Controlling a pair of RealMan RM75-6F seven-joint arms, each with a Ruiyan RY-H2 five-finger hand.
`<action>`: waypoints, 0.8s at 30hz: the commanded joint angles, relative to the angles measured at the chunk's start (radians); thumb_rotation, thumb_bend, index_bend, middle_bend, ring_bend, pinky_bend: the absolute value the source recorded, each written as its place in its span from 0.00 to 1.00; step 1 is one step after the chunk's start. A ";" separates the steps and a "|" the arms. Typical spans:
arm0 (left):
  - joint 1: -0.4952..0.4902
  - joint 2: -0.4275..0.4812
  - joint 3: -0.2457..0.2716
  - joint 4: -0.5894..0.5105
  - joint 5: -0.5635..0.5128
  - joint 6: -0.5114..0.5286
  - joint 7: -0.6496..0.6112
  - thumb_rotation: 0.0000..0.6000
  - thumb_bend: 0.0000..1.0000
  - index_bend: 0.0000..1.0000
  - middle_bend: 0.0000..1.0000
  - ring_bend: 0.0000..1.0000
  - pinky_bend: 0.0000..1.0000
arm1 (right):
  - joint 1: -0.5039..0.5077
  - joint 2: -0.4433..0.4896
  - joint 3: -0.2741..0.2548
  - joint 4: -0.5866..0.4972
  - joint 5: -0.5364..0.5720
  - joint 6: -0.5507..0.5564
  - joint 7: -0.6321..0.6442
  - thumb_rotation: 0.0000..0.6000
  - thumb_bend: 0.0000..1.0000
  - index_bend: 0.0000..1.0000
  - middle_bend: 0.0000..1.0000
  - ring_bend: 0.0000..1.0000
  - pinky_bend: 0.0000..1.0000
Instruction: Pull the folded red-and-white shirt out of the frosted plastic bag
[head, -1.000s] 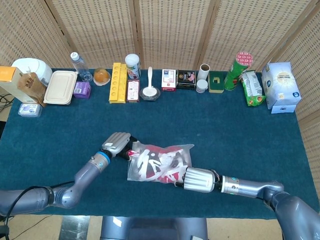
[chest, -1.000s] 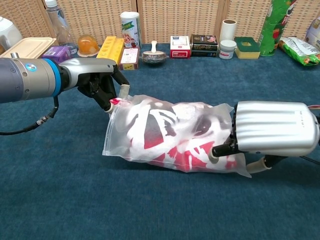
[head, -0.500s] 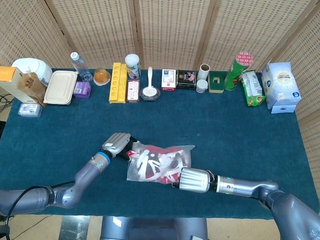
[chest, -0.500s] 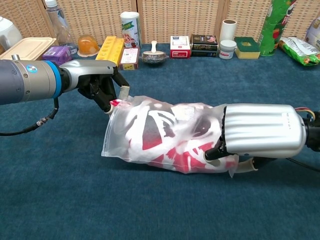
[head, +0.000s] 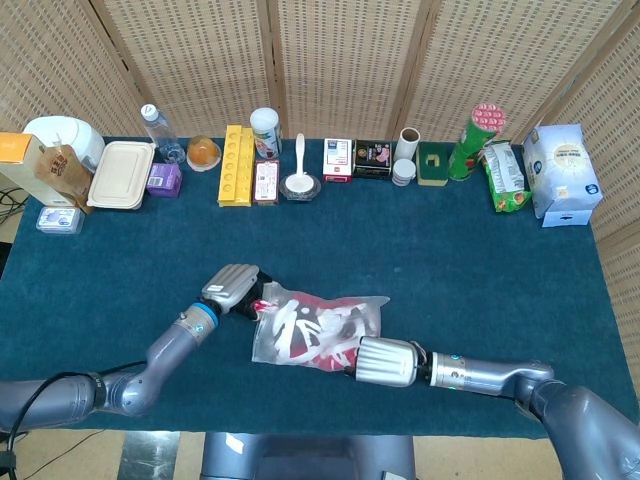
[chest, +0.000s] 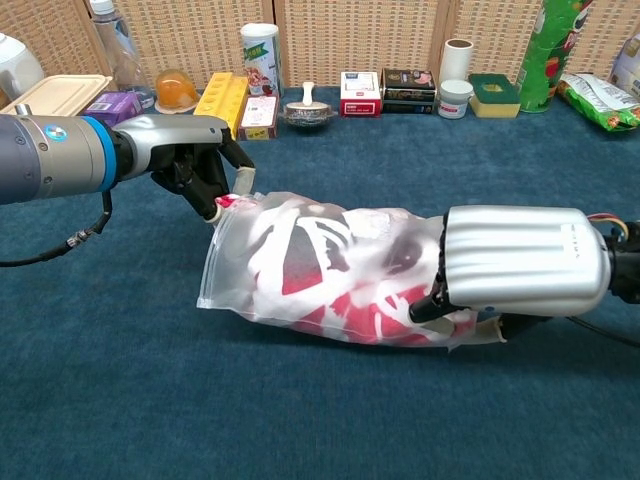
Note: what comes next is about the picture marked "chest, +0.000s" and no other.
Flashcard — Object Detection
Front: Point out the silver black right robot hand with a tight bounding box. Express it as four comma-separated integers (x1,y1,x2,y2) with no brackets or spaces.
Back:
408,205,614,344

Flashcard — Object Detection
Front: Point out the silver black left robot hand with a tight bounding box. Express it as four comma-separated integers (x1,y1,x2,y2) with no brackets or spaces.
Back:
112,115,257,221

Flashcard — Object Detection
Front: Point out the bagged red white garment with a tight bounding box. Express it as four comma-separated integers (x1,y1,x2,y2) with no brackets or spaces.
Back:
196,191,506,351

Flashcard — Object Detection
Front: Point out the red white printed garment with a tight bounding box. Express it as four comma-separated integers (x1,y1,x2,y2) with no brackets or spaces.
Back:
214,193,476,346

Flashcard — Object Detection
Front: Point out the green snack bag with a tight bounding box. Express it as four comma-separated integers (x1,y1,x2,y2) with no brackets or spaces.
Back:
556,72,640,133

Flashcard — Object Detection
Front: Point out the orange jelly cup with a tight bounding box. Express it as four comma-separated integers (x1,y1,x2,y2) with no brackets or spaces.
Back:
153,68,202,115

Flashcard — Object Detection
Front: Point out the yellow holed block tray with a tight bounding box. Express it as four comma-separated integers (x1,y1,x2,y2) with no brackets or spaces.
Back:
192,71,250,142

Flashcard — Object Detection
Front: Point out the purple small box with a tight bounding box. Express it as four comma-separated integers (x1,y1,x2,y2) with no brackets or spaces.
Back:
83,91,146,126

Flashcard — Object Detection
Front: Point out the dark red labelled box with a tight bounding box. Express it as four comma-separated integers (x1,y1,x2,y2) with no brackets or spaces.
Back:
237,93,280,142

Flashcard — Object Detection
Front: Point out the clear plastic water bottle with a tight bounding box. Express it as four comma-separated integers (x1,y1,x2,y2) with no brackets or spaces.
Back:
88,0,154,109

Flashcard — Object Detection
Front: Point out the white printed canister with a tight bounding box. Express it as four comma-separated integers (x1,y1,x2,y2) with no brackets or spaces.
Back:
239,22,282,99

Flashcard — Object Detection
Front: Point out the beige lidded lunch box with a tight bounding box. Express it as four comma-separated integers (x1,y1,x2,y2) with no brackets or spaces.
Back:
0,74,114,117

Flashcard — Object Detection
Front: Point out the patterned glass bowl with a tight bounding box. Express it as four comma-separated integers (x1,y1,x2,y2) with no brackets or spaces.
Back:
279,101,339,132

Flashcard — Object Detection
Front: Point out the small white desiccant packet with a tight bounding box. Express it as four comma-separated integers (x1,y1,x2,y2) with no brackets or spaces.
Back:
347,208,401,240

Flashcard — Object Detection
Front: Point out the green yellow sponge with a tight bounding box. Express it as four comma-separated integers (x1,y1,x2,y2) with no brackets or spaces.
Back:
467,73,522,120

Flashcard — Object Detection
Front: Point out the small white jar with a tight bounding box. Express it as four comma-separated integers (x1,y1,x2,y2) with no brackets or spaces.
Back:
437,79,474,120

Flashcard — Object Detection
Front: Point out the red white carton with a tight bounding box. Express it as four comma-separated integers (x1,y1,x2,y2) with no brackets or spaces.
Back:
339,70,383,119

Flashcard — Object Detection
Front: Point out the green chips can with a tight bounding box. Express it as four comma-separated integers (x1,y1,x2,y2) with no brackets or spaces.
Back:
518,0,596,114

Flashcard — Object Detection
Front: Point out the woven rattan folding screen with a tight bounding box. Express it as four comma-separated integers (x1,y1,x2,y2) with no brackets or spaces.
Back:
0,0,640,94

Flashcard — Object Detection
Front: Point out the black printed tin box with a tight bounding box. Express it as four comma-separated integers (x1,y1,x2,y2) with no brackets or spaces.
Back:
380,67,438,115

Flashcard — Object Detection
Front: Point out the white paper roll tube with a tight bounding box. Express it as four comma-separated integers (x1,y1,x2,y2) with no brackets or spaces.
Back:
438,38,475,86

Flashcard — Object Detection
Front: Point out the blue carpet table cover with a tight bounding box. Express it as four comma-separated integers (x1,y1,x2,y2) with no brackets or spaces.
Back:
0,85,640,480

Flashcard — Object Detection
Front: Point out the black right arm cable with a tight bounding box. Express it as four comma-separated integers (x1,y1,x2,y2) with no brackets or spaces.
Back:
564,314,640,349

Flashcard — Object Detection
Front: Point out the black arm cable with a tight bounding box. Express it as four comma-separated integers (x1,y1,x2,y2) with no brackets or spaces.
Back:
564,314,640,349
0,189,114,268

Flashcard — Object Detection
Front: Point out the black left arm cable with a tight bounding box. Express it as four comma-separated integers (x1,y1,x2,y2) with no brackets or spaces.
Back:
0,189,114,268

